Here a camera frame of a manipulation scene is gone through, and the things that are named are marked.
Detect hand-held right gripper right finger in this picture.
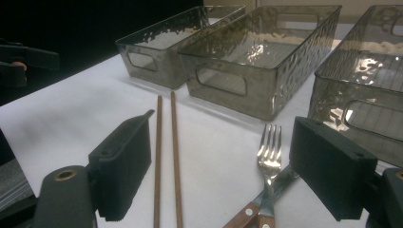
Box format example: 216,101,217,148
288,116,379,222

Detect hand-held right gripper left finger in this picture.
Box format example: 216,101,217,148
87,108,156,222

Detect brown wooden chopstick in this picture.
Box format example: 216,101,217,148
170,90,184,228
153,94,163,228

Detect wooden-handled metal fork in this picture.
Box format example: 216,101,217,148
255,123,283,228

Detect smoky transparent plastic bin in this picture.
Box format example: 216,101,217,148
307,3,403,169
178,4,343,122
114,4,247,90

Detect wooden-handled metal knife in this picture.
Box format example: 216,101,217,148
221,163,300,228

